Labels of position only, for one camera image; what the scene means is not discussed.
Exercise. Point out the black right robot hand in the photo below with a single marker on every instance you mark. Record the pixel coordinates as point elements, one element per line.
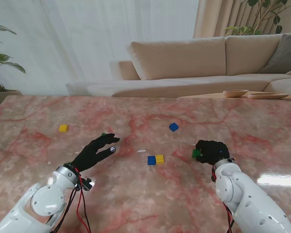
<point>214,151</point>

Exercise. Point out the shallow wooden plate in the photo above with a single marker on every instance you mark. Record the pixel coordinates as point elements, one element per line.
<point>266,96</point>

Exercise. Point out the blue toy brick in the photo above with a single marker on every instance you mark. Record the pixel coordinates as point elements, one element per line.
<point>173,127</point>
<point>151,160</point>

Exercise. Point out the beige curtain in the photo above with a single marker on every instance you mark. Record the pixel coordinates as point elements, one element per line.
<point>208,19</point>

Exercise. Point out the tall leafy tree plant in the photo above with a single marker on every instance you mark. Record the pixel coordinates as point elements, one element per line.
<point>279,29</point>

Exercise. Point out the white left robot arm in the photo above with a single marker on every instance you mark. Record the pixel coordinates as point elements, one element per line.
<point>46,201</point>

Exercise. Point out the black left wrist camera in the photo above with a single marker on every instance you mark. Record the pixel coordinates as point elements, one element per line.
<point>86,184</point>

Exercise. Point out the green leafy potted plant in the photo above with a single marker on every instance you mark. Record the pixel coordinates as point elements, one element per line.
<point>4,57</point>

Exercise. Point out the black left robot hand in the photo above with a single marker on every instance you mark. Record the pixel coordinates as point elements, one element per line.
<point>87,156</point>

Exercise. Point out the grey plant pot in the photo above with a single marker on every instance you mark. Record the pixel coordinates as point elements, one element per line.
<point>2,97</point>

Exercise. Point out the grey cushion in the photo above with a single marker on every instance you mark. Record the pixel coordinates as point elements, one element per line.
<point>283,55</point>

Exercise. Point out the beige sofa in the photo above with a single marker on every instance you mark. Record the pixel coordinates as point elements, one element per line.
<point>179,58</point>

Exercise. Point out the wooden bowl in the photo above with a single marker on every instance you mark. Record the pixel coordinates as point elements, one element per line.
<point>235,93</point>

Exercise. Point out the white sheer curtain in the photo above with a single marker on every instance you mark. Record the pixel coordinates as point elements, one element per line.
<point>87,36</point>

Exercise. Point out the yellow toy brick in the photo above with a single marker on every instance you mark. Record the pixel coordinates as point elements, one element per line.
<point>63,128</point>
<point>159,159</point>

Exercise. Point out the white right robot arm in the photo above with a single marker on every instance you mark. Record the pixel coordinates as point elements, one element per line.
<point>245,191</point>

